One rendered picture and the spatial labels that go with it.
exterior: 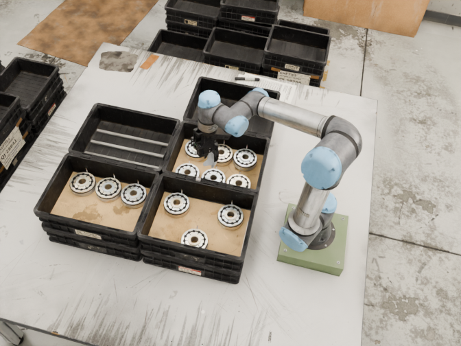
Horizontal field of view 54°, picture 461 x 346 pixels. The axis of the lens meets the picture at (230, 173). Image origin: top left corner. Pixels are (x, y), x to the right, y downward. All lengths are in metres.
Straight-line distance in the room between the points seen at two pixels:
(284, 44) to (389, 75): 1.12
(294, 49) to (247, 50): 0.34
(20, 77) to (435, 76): 3.14
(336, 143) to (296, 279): 0.71
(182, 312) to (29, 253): 0.66
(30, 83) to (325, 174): 2.25
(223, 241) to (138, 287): 0.38
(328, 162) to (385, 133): 2.20
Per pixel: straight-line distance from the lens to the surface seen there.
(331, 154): 1.33
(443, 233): 3.13
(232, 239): 1.78
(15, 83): 3.19
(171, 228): 1.80
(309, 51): 3.18
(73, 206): 1.92
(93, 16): 4.31
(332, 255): 1.90
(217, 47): 3.30
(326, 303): 1.87
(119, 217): 1.85
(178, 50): 3.44
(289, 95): 2.51
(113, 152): 2.05
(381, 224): 2.99
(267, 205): 2.03
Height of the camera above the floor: 2.39
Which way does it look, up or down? 53 degrees down
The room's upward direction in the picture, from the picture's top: 6 degrees clockwise
